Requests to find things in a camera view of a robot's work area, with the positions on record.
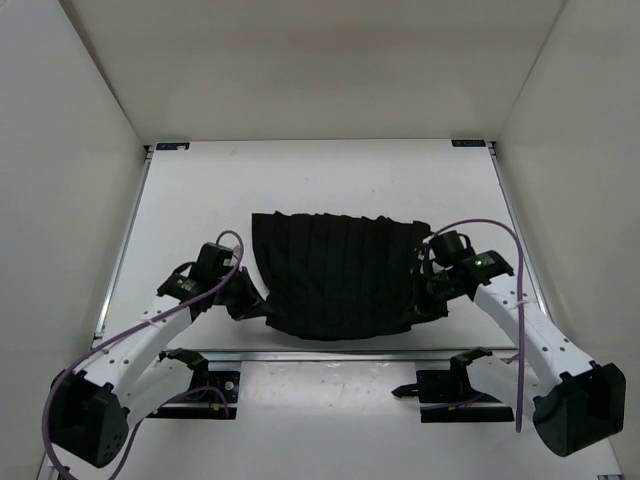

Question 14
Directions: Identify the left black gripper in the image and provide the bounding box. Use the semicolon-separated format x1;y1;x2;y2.
215;262;275;317

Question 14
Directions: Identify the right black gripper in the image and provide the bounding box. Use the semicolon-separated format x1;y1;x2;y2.
401;268;465;326

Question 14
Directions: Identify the black pleated skirt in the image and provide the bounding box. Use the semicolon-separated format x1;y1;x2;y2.
251;212;448;341

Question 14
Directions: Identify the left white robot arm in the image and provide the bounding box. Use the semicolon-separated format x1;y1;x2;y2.
41;263;262;474

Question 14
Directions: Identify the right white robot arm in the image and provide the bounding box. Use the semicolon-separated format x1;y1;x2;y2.
415;247;626;457

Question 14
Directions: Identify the right blue corner label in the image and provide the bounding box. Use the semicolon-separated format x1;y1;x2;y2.
451;139;486;148

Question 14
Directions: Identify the blue corner label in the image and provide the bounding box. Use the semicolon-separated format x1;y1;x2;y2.
155;142;190;151
451;139;486;148

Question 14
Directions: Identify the left blue corner label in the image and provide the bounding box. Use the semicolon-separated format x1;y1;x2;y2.
155;142;190;151

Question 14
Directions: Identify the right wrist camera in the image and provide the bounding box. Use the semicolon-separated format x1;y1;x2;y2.
427;230;475;268

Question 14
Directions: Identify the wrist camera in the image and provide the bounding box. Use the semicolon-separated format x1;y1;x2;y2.
157;243;234;302
427;230;475;268

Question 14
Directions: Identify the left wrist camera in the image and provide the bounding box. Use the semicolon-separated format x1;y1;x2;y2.
157;243;234;302

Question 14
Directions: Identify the aluminium rail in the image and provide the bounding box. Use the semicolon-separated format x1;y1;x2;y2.
196;349;464;364

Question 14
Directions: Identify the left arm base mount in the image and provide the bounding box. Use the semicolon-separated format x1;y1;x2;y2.
148;350;241;420

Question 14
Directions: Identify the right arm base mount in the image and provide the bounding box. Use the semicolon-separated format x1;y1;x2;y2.
391;347;514;424

